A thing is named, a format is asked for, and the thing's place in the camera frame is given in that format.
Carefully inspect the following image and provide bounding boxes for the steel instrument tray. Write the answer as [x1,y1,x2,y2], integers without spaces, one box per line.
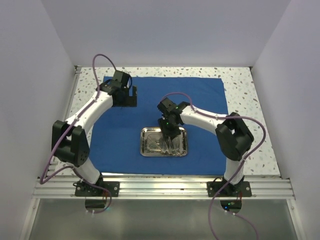
[139,127,189,157]

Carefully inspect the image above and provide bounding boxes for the blue cloth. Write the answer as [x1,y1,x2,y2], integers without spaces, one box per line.
[89,76,230,176]

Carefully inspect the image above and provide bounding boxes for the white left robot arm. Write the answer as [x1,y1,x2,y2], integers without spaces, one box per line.
[51,70,137,197]

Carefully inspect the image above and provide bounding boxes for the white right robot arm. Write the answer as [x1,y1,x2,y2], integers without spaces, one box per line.
[157,97,254,197]

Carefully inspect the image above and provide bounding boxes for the steel surgical scissors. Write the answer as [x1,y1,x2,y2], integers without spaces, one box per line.
[172,137,188,157]

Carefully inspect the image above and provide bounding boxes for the steel tweezers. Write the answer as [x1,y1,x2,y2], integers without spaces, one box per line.
[145,141,162,153]

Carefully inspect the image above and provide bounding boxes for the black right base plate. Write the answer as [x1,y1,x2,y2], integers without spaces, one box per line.
[206,177,252,198]

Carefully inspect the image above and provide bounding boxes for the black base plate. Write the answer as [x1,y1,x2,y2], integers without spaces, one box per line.
[72,178,120,197]
[206,177,252,198]

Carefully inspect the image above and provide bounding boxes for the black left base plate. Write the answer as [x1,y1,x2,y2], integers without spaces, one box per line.
[72,178,120,197]

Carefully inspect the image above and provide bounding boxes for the aluminium front rail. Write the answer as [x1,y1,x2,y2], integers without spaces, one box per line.
[32,175,295,200]

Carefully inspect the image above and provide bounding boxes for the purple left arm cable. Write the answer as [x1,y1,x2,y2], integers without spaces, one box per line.
[39,53,131,215]

